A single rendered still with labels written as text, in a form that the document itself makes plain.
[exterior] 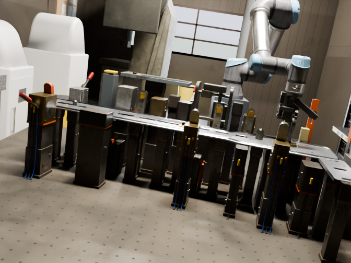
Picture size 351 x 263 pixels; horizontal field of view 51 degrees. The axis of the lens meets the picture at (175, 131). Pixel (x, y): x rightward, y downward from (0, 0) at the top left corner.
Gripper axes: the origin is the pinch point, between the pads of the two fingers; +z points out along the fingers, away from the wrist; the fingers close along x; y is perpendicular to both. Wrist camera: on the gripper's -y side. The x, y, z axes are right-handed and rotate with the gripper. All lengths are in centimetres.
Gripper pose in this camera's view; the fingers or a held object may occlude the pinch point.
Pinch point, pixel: (289, 139)
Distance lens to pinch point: 166.5
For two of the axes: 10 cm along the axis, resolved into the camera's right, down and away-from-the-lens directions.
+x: -1.8, 1.9, -9.6
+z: -1.4, 9.7, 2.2
